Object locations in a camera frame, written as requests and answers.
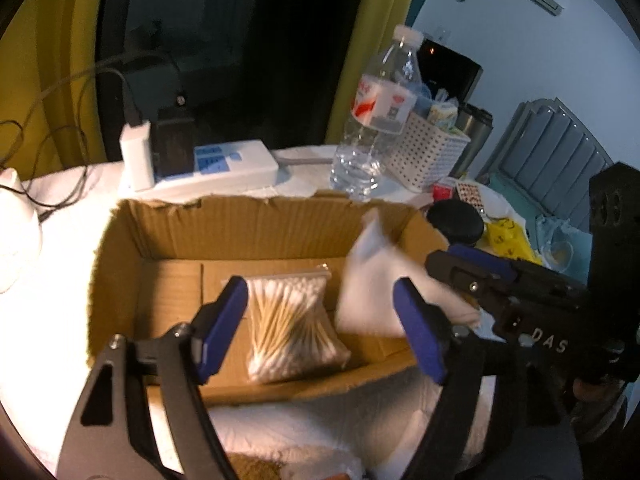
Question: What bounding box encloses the white cloth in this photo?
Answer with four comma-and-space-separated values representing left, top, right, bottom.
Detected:
334, 210, 480, 337

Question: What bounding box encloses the brown plush toy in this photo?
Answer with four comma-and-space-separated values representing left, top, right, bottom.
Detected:
228, 453, 281, 480

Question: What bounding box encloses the cotton swab bag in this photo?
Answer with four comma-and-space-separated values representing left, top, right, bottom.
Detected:
246, 266, 352, 385

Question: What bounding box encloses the yellow plastic bag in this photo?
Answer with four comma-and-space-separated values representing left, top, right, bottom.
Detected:
476, 218, 542, 264

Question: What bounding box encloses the black round case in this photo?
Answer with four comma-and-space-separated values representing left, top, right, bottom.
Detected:
426, 198, 485, 246

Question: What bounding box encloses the small patterned card box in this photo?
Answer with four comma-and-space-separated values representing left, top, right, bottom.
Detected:
456, 181, 484, 211

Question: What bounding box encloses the grey padded headboard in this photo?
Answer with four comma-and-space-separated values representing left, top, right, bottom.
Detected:
480, 98, 613, 232

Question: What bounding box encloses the white perforated basket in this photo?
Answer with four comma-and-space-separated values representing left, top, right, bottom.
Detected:
386, 112, 471, 193

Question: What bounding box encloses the steel thermos cup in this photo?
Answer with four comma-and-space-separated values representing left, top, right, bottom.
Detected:
449, 103, 494, 178

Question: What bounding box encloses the brown cardboard box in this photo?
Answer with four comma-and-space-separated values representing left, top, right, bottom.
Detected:
87, 193, 447, 405

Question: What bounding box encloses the plastic water bottle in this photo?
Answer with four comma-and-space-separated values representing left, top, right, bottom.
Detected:
330, 25, 423, 200

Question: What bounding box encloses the black appliance box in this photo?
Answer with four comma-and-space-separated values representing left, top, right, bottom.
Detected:
416, 39, 483, 103

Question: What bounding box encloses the white desk lamp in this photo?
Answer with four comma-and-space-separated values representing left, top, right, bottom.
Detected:
0, 168, 41, 294

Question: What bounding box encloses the white charger plug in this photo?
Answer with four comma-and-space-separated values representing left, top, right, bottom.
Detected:
119, 122, 155, 192

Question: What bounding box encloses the yellow curtain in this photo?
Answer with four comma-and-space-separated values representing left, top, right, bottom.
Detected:
324, 0, 411, 144

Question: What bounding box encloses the black power adapter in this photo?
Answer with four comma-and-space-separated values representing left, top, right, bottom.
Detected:
151, 105, 196, 180

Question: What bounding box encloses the black lamp cable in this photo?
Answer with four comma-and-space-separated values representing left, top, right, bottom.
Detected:
0, 52, 147, 224

